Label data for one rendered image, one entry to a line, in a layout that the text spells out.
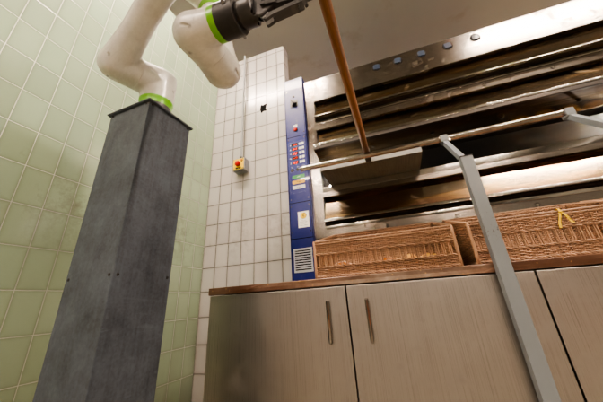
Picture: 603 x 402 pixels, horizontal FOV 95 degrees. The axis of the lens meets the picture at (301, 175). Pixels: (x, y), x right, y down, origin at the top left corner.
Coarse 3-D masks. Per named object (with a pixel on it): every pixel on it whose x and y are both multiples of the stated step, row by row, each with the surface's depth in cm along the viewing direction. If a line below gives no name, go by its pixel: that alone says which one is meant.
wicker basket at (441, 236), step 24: (336, 240) 116; (360, 240) 113; (384, 240) 110; (408, 240) 107; (432, 240) 104; (456, 240) 101; (360, 264) 109; (384, 264) 106; (408, 264) 104; (432, 264) 101; (456, 264) 98
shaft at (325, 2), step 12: (324, 0) 66; (324, 12) 69; (336, 24) 73; (336, 36) 76; (336, 48) 80; (336, 60) 84; (348, 72) 89; (348, 84) 94; (348, 96) 100; (360, 120) 115; (360, 132) 123
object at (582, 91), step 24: (552, 96) 142; (576, 96) 142; (600, 96) 142; (432, 120) 158; (456, 120) 156; (480, 120) 157; (504, 120) 157; (336, 144) 174; (360, 144) 174; (384, 144) 174
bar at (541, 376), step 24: (528, 120) 119; (576, 120) 111; (600, 120) 100; (408, 144) 134; (312, 168) 148; (480, 192) 95; (480, 216) 92; (504, 264) 85; (504, 288) 83; (528, 312) 79; (528, 336) 77; (528, 360) 76; (552, 384) 72
